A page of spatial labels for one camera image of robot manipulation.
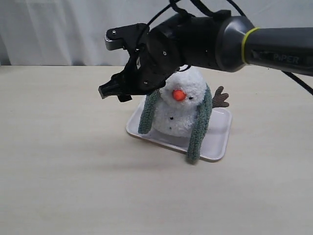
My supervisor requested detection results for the white plush snowman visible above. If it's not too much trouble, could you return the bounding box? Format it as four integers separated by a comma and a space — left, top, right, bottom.
152, 67, 229, 138

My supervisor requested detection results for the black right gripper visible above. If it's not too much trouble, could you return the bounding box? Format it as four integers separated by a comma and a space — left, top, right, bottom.
98, 25, 184, 102

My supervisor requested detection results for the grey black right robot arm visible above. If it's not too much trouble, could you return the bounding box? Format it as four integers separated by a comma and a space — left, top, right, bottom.
98, 13, 313, 102

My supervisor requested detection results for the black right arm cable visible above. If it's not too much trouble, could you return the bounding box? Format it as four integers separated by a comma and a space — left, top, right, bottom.
135, 0, 313, 96

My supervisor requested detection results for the white backdrop curtain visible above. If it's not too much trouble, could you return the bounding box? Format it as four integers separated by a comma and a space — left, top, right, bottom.
0, 0, 313, 66

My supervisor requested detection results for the white plastic tray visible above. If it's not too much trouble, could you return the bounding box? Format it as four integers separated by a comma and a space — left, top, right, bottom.
126, 99, 232, 162

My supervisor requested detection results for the green fuzzy scarf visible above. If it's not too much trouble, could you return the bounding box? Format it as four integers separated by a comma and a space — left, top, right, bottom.
138, 82, 213, 165

